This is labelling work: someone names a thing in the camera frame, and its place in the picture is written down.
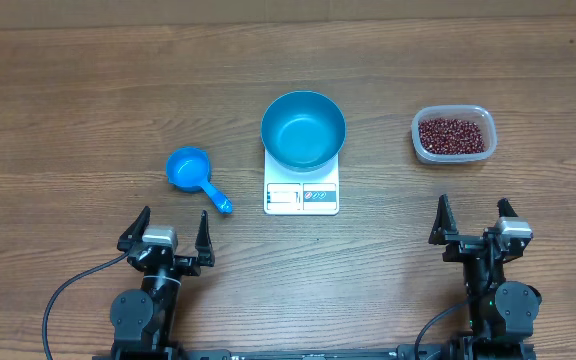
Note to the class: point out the teal metal bowl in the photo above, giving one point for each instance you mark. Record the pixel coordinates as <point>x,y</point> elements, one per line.
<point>303,130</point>

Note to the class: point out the white digital kitchen scale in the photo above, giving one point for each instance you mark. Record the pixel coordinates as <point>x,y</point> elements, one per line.
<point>290,192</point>

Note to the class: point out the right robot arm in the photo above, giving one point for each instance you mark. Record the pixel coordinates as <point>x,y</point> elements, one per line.
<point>501,312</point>

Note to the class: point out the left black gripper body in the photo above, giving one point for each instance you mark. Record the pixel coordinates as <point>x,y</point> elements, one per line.
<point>186,266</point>

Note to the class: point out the clear plastic container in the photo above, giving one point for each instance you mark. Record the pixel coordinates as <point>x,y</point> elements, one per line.
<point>472,113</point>

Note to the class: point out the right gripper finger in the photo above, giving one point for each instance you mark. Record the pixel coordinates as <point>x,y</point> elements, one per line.
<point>505,209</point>
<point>444,230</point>

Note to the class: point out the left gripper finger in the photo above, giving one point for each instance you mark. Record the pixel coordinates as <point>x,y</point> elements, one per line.
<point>134,233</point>
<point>203,244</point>

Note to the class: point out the blue plastic measuring scoop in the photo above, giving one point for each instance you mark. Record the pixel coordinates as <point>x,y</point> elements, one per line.
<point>189,169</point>

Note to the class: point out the red beans in container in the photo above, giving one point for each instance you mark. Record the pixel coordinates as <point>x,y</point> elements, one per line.
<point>449,136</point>

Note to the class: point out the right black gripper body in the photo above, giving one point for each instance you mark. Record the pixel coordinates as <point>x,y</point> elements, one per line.
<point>461,245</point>

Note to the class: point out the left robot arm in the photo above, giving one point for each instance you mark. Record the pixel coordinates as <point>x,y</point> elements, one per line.
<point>143,318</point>

